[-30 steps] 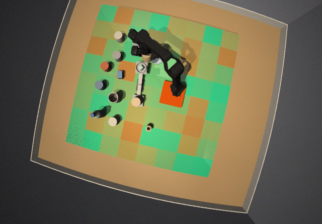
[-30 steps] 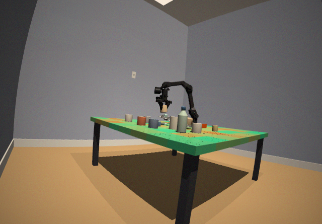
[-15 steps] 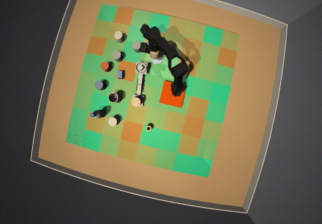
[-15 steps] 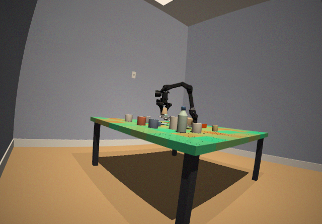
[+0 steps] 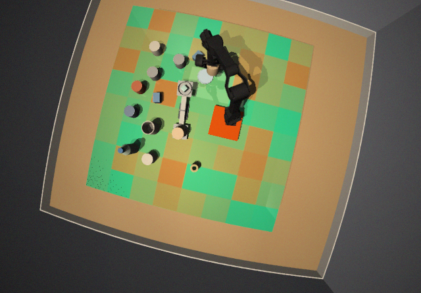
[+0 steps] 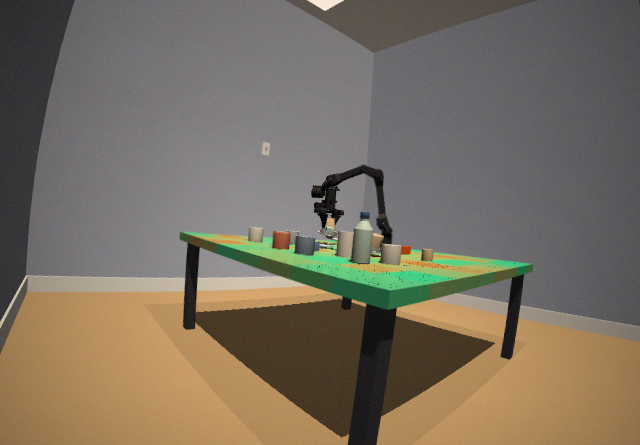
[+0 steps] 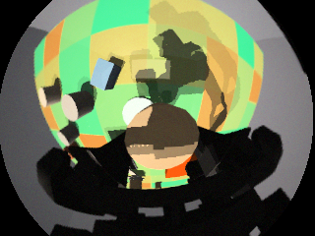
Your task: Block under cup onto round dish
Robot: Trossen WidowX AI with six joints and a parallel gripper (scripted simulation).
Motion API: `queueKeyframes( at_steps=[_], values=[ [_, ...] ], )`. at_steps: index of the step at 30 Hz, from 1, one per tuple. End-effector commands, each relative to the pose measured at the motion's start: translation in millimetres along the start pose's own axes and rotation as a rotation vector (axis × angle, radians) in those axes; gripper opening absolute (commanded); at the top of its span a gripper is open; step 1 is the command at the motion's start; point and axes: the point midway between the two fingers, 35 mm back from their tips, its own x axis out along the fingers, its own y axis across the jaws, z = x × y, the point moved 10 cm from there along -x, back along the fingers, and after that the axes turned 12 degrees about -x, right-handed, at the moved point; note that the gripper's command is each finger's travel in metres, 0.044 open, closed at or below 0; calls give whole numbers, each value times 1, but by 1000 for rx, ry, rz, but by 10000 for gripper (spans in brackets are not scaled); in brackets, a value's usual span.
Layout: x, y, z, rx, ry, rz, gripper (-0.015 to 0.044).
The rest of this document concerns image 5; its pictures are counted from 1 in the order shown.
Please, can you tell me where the orange cylinder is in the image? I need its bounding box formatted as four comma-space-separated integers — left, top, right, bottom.
132, 80, 146, 94

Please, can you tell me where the grey bottle with blue cap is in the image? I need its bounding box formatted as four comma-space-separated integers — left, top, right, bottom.
118, 144, 139, 155

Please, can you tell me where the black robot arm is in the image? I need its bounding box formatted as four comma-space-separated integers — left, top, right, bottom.
200, 29, 251, 126

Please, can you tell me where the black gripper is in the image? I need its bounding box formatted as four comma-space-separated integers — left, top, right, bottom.
195, 54, 224, 70

